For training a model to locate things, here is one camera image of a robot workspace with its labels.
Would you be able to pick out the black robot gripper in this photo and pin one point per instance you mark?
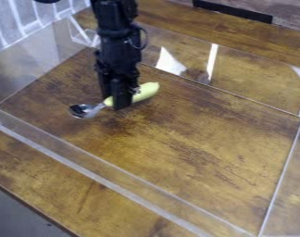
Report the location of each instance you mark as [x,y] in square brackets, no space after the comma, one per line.
[117,57]

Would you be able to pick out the green handled metal spoon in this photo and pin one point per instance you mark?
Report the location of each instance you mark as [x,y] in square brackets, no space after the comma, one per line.
[84,111]

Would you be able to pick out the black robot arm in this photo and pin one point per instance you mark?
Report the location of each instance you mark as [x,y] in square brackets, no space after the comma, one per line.
[113,15]

